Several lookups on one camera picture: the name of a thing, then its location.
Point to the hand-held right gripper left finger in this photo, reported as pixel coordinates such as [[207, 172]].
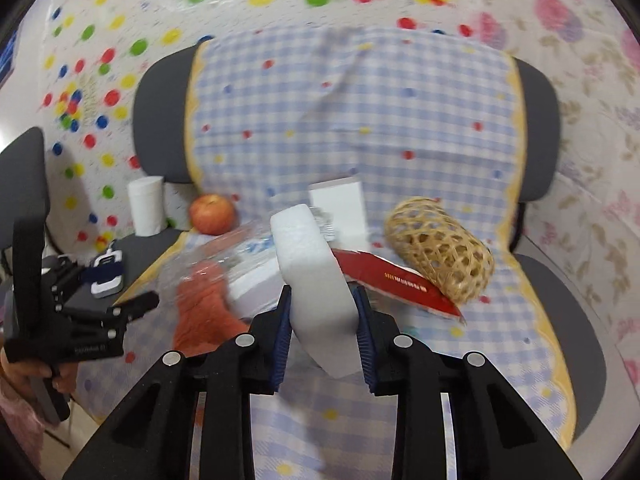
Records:
[[282, 342]]

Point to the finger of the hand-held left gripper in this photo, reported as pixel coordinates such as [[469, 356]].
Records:
[[135, 307], [65, 272]]

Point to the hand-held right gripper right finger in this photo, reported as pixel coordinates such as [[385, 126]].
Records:
[[362, 342]]

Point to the white foam block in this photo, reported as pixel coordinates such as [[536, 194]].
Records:
[[310, 280]]

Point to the clear plastic bag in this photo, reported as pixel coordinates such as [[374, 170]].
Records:
[[235, 270]]

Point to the person's left forearm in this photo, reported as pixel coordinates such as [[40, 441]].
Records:
[[15, 425]]

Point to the person's left hand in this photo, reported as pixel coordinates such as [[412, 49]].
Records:
[[65, 380]]

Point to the blue and white device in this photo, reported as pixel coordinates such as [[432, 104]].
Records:
[[107, 272]]

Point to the white paper roll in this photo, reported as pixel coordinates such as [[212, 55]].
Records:
[[146, 205]]

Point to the woven bamboo basket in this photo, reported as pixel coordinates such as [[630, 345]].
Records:
[[440, 250]]

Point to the red apple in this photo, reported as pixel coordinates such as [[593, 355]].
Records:
[[212, 215]]

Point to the white box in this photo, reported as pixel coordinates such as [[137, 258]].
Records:
[[342, 205]]

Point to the blue checked cloth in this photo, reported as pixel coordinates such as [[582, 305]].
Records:
[[350, 125]]

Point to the polka dot sheet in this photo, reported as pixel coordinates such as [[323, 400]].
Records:
[[150, 10]]

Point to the floral sheet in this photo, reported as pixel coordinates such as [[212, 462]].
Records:
[[575, 110]]

